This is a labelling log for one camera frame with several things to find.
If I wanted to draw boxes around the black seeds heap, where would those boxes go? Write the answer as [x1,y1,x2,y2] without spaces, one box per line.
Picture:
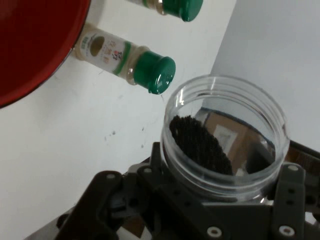
[169,114,233,176]

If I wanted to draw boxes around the red bowl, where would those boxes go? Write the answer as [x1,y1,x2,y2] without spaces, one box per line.
[0,0,91,109]

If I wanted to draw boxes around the clear plastic jar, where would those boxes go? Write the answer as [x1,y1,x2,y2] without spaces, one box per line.
[160,74,291,203]

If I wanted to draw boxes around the spice bottle, brown label picture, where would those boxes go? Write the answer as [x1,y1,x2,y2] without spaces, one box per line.
[124,0,204,23]

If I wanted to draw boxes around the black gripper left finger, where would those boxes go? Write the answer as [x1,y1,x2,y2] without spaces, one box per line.
[56,141,235,240]

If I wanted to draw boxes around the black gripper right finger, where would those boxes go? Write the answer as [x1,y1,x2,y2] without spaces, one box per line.
[271,162,306,240]

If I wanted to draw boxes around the spice bottle, olive label picture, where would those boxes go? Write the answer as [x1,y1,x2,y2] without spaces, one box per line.
[74,23,177,96]

